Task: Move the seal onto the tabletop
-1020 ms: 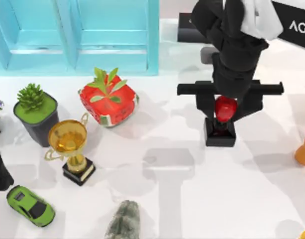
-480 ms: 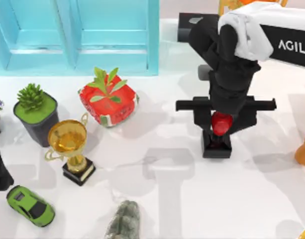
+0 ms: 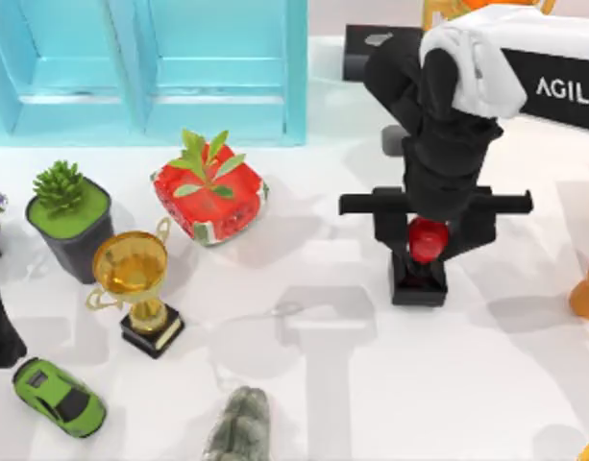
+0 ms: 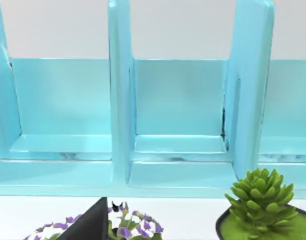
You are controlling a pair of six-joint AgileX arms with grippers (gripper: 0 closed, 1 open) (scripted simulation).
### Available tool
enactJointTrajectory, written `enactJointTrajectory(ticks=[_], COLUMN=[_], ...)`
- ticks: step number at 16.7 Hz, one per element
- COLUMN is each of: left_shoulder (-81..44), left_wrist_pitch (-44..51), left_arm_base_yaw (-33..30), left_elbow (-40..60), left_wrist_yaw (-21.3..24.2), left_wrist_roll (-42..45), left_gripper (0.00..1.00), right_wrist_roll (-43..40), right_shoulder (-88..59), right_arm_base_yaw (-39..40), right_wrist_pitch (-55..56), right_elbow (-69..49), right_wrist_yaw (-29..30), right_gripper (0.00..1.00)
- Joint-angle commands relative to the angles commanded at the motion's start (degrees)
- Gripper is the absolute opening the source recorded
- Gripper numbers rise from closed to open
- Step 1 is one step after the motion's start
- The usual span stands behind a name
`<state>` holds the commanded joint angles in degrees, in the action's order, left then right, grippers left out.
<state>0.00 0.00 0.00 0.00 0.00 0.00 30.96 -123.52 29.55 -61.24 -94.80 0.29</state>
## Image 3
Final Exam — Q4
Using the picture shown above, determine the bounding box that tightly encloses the red trophy with black base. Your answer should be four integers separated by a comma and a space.
391, 216, 450, 307

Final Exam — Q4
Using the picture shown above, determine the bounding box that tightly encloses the grey rounded box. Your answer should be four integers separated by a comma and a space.
380, 125, 406, 158

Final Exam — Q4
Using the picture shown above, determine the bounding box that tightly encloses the orange cup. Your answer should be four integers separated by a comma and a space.
569, 246, 589, 319

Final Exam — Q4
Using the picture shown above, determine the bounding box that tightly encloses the red plant pot with leaves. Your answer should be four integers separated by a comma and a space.
149, 128, 272, 248

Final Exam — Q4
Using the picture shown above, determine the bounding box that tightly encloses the black box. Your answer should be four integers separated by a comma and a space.
343, 23, 426, 84

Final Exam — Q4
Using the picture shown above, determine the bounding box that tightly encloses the light blue rack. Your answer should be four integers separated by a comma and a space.
0, 0, 309, 148

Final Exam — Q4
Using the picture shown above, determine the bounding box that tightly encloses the orange and yellow object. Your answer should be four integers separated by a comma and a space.
420, 0, 555, 31

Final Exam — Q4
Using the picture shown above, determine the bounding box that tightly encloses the gold trophy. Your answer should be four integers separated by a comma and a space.
86, 216, 186, 361

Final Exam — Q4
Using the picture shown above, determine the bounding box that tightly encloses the grey stone figure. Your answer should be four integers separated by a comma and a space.
202, 385, 272, 461

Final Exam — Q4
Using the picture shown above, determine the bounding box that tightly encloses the green plant in black pot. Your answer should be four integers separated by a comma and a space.
24, 159, 115, 285

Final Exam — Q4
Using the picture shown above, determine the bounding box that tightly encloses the green toy car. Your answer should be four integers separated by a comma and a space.
11, 355, 109, 440

